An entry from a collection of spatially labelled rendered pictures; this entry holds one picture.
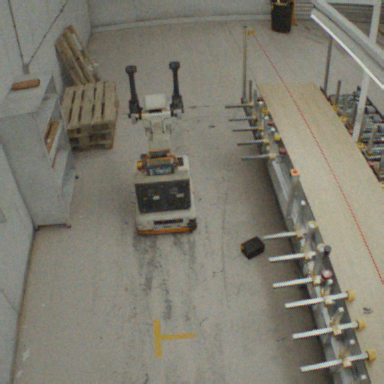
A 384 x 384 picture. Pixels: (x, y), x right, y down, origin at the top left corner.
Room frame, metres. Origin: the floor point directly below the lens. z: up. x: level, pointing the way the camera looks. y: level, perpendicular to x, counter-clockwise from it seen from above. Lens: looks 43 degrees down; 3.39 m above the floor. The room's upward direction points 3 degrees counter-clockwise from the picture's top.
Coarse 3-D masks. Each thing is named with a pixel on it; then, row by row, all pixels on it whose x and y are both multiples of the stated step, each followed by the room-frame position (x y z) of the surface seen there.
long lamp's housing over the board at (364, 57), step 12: (312, 12) 3.21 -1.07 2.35; (324, 24) 2.94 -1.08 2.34; (336, 24) 2.84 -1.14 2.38; (336, 36) 2.69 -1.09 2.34; (348, 36) 2.60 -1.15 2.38; (348, 48) 2.48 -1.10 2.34; (360, 48) 2.39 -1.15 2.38; (360, 60) 2.29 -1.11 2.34; (372, 60) 2.20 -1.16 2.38; (372, 72) 2.11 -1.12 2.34
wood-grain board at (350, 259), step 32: (288, 96) 4.29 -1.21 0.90; (320, 96) 4.29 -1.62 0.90; (288, 128) 3.61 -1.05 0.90; (320, 128) 3.60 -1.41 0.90; (320, 160) 3.05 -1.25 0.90; (352, 160) 3.03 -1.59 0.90; (320, 192) 2.61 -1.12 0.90; (352, 192) 2.58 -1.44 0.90; (320, 224) 2.23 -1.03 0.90; (352, 224) 2.20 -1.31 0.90; (352, 256) 1.87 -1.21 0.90; (352, 288) 1.57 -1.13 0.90; (352, 320) 1.30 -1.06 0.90
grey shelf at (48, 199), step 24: (48, 72) 4.06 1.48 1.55; (24, 96) 3.56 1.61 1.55; (48, 96) 4.04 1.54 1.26; (0, 120) 3.19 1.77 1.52; (24, 120) 3.21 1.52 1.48; (48, 120) 3.54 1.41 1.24; (24, 144) 3.20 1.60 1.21; (24, 168) 3.20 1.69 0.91; (48, 168) 3.21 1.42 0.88; (72, 168) 4.10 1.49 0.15; (24, 192) 3.19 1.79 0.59; (48, 192) 3.21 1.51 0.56; (48, 216) 3.20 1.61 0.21
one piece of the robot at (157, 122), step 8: (144, 112) 3.51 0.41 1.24; (160, 112) 3.48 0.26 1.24; (168, 112) 3.48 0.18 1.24; (144, 120) 3.45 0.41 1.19; (152, 120) 3.45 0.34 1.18; (160, 120) 3.45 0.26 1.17; (168, 120) 3.45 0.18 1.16; (152, 128) 3.44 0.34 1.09; (160, 128) 3.44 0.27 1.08; (152, 136) 3.49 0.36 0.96; (160, 136) 3.49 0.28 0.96; (168, 136) 3.57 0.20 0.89; (152, 144) 3.49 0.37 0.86; (160, 144) 3.49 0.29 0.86; (168, 144) 3.50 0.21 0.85
